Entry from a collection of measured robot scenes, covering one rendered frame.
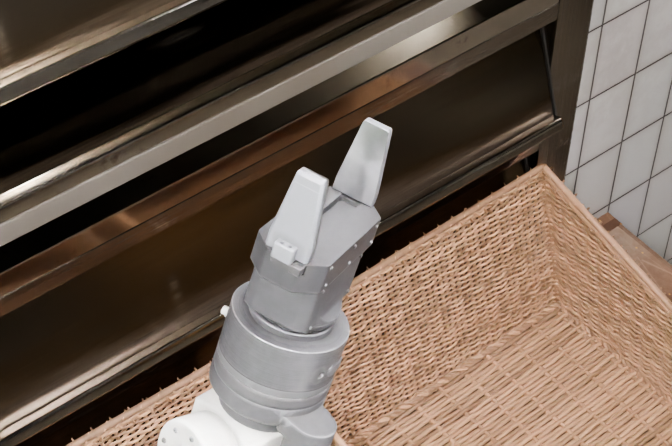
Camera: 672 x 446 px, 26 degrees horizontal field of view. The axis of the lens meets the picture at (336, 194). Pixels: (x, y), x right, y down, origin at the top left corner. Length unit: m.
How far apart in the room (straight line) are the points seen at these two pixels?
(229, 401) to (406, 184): 1.03
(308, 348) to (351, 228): 0.09
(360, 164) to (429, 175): 1.03
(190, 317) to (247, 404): 0.87
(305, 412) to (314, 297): 0.11
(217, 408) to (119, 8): 0.57
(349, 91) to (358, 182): 0.83
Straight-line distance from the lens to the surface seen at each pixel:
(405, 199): 2.05
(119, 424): 1.95
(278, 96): 1.53
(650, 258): 2.52
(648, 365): 2.31
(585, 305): 2.35
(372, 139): 1.02
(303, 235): 0.94
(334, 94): 1.86
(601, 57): 2.25
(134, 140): 1.45
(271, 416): 1.04
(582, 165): 2.40
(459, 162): 2.09
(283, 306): 0.99
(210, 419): 1.07
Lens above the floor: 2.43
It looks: 46 degrees down
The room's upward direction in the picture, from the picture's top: straight up
